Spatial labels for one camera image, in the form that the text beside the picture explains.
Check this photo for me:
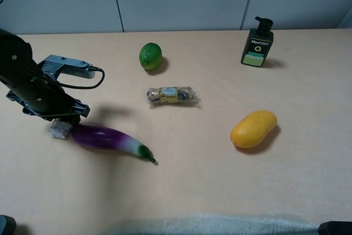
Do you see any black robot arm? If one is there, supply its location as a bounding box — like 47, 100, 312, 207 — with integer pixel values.
1, 30, 94, 124

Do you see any yellow mango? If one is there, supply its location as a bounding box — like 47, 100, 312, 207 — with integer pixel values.
230, 110, 277, 149

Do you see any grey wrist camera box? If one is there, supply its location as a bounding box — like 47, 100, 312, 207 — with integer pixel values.
38, 55, 95, 80

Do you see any purple eggplant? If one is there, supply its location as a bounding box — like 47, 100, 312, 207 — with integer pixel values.
70, 124, 156, 163

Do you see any black block bottom left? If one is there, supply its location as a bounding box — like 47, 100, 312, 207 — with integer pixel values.
0, 215, 17, 235

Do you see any black block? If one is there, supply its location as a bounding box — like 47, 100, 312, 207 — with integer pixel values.
0, 215, 17, 235
318, 221, 352, 235

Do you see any black block bottom right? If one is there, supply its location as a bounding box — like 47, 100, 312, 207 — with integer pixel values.
318, 221, 352, 235

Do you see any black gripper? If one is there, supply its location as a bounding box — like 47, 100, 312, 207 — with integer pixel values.
5, 82, 90, 126

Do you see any white bead pack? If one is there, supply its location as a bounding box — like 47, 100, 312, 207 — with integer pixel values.
48, 119, 72, 139

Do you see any green lime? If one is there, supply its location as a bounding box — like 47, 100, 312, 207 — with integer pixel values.
139, 42, 163, 70

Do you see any black camera cable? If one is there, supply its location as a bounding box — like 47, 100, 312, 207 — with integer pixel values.
41, 66, 106, 90

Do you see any black green pump bottle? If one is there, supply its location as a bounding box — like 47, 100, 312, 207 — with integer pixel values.
241, 17, 274, 67

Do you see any wrapped chocolate pack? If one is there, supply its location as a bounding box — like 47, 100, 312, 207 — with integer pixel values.
145, 86, 200, 105

